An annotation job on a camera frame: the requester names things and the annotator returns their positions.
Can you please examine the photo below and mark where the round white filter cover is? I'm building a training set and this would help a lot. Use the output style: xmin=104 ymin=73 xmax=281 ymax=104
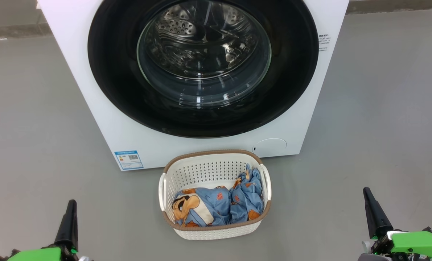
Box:
xmin=253 ymin=138 xmax=287 ymax=157

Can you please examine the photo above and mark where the blue bear print garment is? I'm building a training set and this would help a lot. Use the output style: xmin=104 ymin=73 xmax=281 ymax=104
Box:
xmin=172 ymin=186 xmax=233 ymax=228

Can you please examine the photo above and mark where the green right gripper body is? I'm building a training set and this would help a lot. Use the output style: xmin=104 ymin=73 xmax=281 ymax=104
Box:
xmin=358 ymin=227 xmax=432 ymax=261

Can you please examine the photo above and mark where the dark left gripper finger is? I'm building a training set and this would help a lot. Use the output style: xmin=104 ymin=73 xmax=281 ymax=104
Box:
xmin=54 ymin=200 xmax=79 ymax=252

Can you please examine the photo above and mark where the black warning text label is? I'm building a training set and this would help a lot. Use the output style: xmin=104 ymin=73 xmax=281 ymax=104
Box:
xmin=318 ymin=34 xmax=331 ymax=52

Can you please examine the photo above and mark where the grey washing machine door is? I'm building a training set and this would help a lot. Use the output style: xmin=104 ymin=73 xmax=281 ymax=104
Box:
xmin=87 ymin=0 xmax=319 ymax=139

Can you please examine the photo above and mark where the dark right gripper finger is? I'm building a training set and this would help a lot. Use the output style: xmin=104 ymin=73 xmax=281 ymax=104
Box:
xmin=363 ymin=187 xmax=394 ymax=238

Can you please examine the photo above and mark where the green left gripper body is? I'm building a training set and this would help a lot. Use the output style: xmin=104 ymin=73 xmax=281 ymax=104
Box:
xmin=0 ymin=246 xmax=93 ymax=261

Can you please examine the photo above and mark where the white perforated laundry basket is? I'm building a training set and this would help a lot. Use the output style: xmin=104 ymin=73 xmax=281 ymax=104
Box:
xmin=159 ymin=149 xmax=272 ymax=241

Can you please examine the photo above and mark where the white front-load washing machine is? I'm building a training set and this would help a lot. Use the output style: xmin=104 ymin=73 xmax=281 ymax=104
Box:
xmin=37 ymin=0 xmax=350 ymax=171

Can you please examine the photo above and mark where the stainless steel washing machine drum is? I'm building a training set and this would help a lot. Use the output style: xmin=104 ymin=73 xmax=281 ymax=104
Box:
xmin=138 ymin=0 xmax=272 ymax=108

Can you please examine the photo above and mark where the blue energy label sticker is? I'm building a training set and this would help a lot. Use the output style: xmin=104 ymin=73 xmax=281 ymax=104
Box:
xmin=114 ymin=150 xmax=144 ymax=171

